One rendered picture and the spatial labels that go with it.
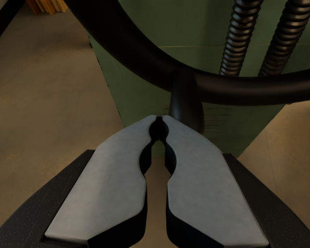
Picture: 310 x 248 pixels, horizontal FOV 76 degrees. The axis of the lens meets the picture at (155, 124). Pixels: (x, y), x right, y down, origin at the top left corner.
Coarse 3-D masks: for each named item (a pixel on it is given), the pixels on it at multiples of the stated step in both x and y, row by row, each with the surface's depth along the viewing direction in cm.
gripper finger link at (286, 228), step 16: (240, 176) 7; (256, 192) 7; (272, 192) 7; (256, 208) 6; (272, 208) 6; (288, 208) 6; (272, 224) 6; (288, 224) 6; (304, 224) 6; (272, 240) 5; (288, 240) 5; (304, 240) 5
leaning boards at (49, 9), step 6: (30, 0) 138; (36, 0) 140; (42, 0) 136; (48, 0) 140; (54, 0) 140; (60, 0) 140; (30, 6) 140; (36, 6) 144; (42, 6) 145; (48, 6) 140; (54, 6) 146; (60, 6) 142; (66, 6) 147; (36, 12) 144; (54, 12) 146
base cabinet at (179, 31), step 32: (128, 0) 29; (160, 0) 29; (192, 0) 29; (224, 0) 29; (160, 32) 34; (192, 32) 33; (224, 32) 33; (256, 32) 33; (192, 64) 39; (256, 64) 39; (288, 64) 38; (128, 96) 49; (160, 96) 49; (224, 128) 62; (256, 128) 61
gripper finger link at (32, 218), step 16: (80, 160) 8; (64, 176) 7; (48, 192) 7; (64, 192) 7; (32, 208) 6; (48, 208) 6; (16, 224) 6; (32, 224) 6; (48, 224) 6; (0, 240) 5; (16, 240) 5; (32, 240) 5; (48, 240) 6
